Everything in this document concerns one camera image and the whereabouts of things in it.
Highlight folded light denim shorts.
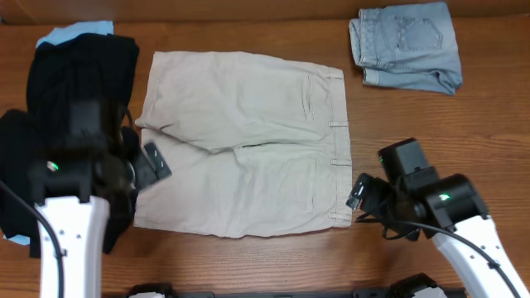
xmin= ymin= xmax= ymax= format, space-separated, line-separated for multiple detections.
xmin=349 ymin=2 xmax=463 ymax=95

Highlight black garment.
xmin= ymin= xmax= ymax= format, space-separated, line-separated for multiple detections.
xmin=1 ymin=33 xmax=139 ymax=257

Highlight beige khaki shorts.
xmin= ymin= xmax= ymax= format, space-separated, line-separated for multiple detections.
xmin=134 ymin=51 xmax=353 ymax=238

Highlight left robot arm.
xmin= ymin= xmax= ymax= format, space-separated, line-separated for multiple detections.
xmin=28 ymin=99 xmax=171 ymax=297

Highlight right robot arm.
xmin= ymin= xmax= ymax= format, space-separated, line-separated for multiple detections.
xmin=346 ymin=138 xmax=529 ymax=297

